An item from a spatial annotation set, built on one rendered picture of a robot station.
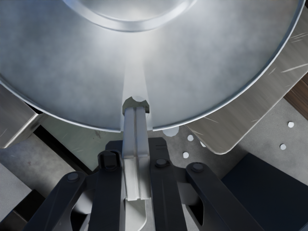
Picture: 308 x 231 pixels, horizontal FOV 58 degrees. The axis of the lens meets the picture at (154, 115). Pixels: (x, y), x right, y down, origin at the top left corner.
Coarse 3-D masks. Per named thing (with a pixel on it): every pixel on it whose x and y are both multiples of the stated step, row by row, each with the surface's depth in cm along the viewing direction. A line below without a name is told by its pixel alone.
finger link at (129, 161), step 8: (128, 112) 20; (128, 120) 19; (128, 128) 18; (128, 136) 17; (128, 144) 16; (128, 152) 15; (128, 160) 15; (128, 168) 15; (136, 168) 15; (128, 176) 15; (136, 176) 15; (128, 184) 15; (136, 184) 16; (128, 192) 16; (136, 192) 16; (128, 200) 16
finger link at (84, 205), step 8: (112, 144) 18; (120, 144) 18; (88, 176) 15; (96, 176) 15; (88, 184) 14; (88, 192) 14; (80, 200) 14; (88, 200) 14; (80, 208) 14; (88, 208) 14
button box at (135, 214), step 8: (136, 200) 44; (144, 200) 47; (128, 208) 40; (136, 208) 41; (144, 208) 44; (128, 216) 39; (136, 216) 40; (144, 216) 41; (128, 224) 40; (136, 224) 40; (144, 224) 40
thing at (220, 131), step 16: (304, 16) 23; (304, 32) 23; (288, 48) 23; (304, 48) 23; (272, 64) 23; (288, 64) 23; (304, 64) 23; (272, 80) 23; (288, 80) 23; (240, 96) 23; (256, 96) 23; (272, 96) 23; (224, 112) 23; (240, 112) 23; (256, 112) 23; (192, 128) 23; (208, 128) 23; (224, 128) 23; (240, 128) 23; (208, 144) 23; (224, 144) 24
